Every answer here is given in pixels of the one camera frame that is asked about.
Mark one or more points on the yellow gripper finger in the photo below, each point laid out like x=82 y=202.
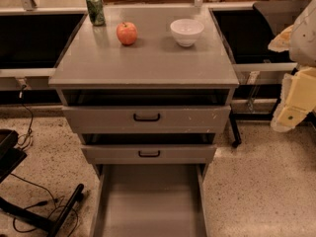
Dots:
x=297 y=99

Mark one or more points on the red apple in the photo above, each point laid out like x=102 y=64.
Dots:
x=127 y=33

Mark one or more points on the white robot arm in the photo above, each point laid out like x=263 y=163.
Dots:
x=299 y=39

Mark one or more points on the grey drawer cabinet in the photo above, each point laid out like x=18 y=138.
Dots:
x=98 y=71

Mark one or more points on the grey top drawer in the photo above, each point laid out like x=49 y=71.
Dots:
x=200 y=119

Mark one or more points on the grey open bottom drawer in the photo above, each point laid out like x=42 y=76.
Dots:
x=150 y=201

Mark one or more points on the grey middle drawer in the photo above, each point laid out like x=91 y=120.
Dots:
x=149 y=154

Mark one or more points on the black table on right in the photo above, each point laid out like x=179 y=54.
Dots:
x=258 y=69

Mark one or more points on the white ceramic bowl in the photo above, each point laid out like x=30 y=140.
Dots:
x=186 y=31

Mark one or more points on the green soda can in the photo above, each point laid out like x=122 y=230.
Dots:
x=95 y=12

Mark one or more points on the black chair base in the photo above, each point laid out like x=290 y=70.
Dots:
x=28 y=194

